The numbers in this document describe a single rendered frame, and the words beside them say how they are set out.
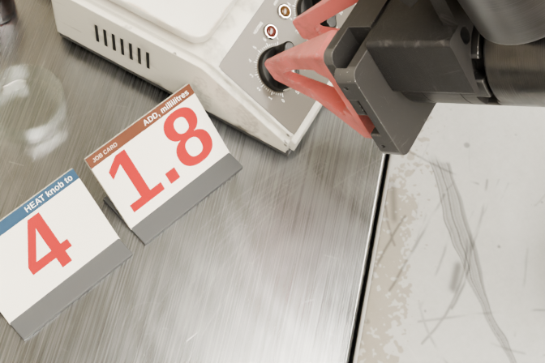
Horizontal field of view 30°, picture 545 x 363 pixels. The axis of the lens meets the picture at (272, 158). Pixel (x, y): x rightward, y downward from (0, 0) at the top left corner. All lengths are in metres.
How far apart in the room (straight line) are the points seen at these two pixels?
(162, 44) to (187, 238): 0.13
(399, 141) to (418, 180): 0.19
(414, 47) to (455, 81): 0.03
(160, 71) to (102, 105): 0.05
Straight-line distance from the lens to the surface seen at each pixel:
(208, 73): 0.68
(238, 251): 0.70
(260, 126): 0.70
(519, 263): 0.73
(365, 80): 0.52
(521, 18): 0.45
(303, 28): 0.62
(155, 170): 0.70
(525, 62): 0.49
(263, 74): 0.70
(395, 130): 0.54
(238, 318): 0.68
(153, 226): 0.70
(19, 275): 0.68
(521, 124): 0.78
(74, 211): 0.68
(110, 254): 0.69
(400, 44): 0.50
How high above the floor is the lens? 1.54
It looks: 63 degrees down
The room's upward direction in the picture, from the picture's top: 11 degrees clockwise
